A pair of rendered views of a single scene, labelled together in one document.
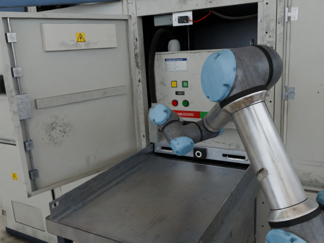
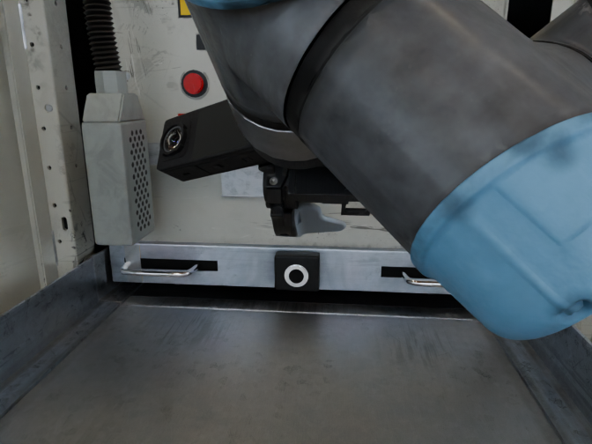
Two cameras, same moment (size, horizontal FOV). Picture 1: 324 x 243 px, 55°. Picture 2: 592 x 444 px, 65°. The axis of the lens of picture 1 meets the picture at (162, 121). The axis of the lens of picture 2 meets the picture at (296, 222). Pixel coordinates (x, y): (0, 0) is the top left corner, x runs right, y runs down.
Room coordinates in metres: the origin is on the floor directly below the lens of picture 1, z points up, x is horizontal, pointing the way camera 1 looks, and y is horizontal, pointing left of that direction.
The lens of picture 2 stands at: (0.93, 0.07, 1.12)
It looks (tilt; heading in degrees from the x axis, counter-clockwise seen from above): 15 degrees down; 336
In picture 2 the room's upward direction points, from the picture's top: straight up
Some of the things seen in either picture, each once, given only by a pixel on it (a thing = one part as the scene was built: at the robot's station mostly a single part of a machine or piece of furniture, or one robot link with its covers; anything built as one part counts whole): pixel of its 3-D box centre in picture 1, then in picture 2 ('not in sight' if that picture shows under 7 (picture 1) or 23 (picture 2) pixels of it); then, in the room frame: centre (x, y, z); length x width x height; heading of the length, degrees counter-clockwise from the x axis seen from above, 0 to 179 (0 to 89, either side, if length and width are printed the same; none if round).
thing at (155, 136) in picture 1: (156, 124); (121, 167); (1.52, 0.03, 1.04); 0.08 x 0.05 x 0.17; 150
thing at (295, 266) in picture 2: (199, 153); (297, 271); (1.46, -0.18, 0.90); 0.06 x 0.03 x 0.05; 60
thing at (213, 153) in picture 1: (202, 150); (299, 262); (1.49, -0.20, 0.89); 0.54 x 0.05 x 0.06; 60
